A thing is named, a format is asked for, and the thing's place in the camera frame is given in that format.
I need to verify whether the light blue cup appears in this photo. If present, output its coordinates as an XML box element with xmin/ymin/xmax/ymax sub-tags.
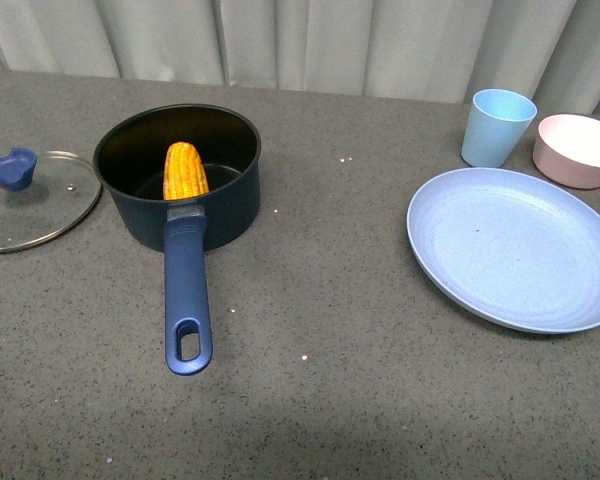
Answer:
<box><xmin>461</xmin><ymin>89</ymin><xmax>538</xmax><ymax>168</ymax></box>

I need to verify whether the pink bowl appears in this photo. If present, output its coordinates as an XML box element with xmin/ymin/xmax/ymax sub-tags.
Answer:
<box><xmin>532</xmin><ymin>114</ymin><xmax>600</xmax><ymax>190</ymax></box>

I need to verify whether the yellow corn cob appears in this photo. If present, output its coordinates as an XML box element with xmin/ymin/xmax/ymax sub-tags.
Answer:
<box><xmin>163</xmin><ymin>142</ymin><xmax>209</xmax><ymax>201</ymax></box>

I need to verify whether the light blue plate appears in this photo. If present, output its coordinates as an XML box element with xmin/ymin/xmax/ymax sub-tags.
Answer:
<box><xmin>406</xmin><ymin>168</ymin><xmax>600</xmax><ymax>334</ymax></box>

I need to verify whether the glass lid blue knob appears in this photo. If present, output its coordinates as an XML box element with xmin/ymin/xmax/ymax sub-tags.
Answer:
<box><xmin>0</xmin><ymin>148</ymin><xmax>101</xmax><ymax>253</ymax></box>

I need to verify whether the white curtain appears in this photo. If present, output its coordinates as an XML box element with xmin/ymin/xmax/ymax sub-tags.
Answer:
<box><xmin>0</xmin><ymin>1</ymin><xmax>600</xmax><ymax>115</ymax></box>

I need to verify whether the dark blue saucepan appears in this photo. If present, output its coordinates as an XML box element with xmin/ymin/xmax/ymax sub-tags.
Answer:
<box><xmin>93</xmin><ymin>104</ymin><xmax>261</xmax><ymax>375</ymax></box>

